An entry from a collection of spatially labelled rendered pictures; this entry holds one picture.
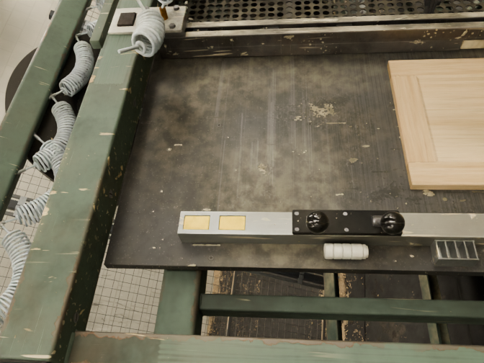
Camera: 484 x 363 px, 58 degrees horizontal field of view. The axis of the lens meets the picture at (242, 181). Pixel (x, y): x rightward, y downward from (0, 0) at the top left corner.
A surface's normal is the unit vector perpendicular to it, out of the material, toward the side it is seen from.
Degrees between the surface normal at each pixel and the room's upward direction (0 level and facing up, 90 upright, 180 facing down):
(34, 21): 90
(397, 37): 90
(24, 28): 90
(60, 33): 90
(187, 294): 60
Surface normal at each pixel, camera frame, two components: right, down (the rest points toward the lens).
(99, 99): -0.08, -0.56
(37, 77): 0.43, -0.48
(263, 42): -0.06, 0.83
